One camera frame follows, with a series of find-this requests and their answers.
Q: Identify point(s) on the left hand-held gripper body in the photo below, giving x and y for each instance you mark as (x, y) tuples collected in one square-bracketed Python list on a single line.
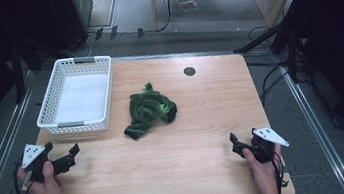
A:
[(33, 159)]

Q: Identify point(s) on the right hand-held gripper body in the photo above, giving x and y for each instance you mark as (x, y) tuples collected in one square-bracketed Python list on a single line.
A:
[(264, 147)]

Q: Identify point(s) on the green plush hooded garment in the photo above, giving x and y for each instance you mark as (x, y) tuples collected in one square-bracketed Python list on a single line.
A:
[(146, 108)]

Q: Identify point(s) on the person's right hand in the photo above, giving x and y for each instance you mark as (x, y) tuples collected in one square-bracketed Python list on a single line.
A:
[(264, 174)]

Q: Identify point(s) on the white perforated plastic basket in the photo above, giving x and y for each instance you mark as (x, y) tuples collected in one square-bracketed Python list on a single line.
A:
[(82, 95)]

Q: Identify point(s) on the black metal stand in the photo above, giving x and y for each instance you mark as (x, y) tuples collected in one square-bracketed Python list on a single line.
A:
[(18, 73)]

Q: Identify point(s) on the black round table grommet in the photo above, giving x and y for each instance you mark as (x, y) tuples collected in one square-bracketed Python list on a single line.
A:
[(189, 71)]

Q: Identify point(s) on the black tripod stand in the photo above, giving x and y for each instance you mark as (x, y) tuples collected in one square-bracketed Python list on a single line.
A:
[(281, 34)]

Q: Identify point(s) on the black cabinet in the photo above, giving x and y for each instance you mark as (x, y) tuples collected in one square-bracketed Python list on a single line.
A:
[(72, 16)]

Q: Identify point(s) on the red printed paper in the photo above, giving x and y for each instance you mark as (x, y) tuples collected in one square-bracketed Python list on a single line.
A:
[(188, 4)]

